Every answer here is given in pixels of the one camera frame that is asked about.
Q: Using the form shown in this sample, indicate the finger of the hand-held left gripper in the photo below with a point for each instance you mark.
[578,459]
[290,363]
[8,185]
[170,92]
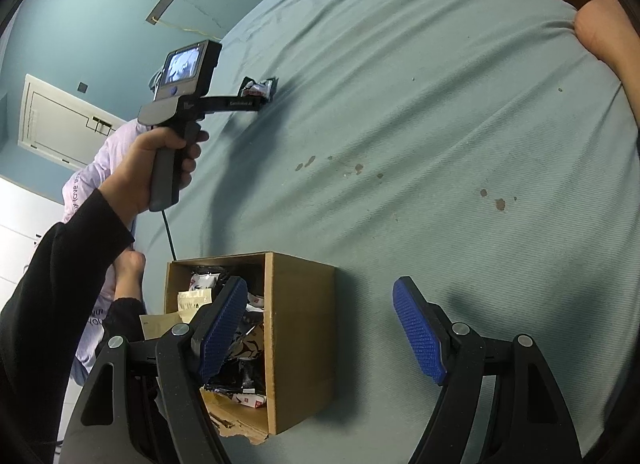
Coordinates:
[265,103]

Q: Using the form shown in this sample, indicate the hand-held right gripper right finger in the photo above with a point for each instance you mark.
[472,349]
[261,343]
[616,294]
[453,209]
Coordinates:
[417,329]

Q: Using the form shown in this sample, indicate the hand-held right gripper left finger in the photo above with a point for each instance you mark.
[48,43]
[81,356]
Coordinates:
[225,329]

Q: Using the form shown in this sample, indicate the black white snack packet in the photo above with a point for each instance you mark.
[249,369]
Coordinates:
[256,89]

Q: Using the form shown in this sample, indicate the beige sachet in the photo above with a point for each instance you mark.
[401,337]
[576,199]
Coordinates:
[160,326]
[192,301]

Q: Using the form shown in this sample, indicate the pile of black white packets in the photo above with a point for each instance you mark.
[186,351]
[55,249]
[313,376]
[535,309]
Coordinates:
[245,374]

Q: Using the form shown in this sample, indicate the brown cardboard box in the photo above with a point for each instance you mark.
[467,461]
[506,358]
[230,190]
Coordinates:
[300,334]

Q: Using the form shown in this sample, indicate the person's left forearm black sleeve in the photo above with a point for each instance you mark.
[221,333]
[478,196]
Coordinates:
[50,294]

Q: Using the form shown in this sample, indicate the person's left hand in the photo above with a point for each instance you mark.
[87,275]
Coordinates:
[130,174]

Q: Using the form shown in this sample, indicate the person's left foot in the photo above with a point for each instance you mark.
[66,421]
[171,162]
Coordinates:
[127,274]

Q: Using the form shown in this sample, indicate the person's foot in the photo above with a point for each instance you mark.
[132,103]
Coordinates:
[610,34]
[127,274]

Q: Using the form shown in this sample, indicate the lilac duvet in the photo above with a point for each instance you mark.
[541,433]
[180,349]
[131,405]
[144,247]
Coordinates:
[90,184]

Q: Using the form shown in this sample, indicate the white cabinet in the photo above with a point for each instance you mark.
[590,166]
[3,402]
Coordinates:
[25,234]

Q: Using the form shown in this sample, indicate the person's right foot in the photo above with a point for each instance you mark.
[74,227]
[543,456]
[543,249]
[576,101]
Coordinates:
[610,34]

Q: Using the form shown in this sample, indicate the black wall strip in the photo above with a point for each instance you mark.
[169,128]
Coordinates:
[164,4]

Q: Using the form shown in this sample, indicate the small grey wall square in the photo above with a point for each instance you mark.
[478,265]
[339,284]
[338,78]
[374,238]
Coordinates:
[83,87]

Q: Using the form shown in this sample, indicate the white wall panel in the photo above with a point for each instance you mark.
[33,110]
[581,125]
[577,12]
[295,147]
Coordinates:
[65,119]

